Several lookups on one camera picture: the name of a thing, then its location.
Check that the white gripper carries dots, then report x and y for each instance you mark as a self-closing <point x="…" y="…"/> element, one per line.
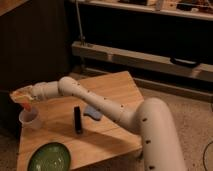
<point x="27" y="93"/>

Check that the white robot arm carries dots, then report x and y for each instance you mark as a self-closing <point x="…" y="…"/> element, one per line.
<point x="152" y="120"/>

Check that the translucent white cup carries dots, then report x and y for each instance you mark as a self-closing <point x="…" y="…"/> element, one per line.
<point x="30" y="119"/>

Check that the black rectangular bar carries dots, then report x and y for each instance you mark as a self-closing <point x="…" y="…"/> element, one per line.
<point x="77" y="120"/>

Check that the green plate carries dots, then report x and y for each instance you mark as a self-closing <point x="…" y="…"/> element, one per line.
<point x="50" y="157"/>

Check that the vertical metal pole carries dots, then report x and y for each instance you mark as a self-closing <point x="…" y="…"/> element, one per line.
<point x="82" y="38"/>

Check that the wooden table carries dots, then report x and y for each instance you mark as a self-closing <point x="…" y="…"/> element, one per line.
<point x="100" y="140"/>

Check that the upper shelf with clutter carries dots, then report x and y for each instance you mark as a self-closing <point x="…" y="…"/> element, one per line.
<point x="156" y="8"/>

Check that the black handle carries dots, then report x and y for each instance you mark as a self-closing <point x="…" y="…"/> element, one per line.
<point x="183" y="63"/>

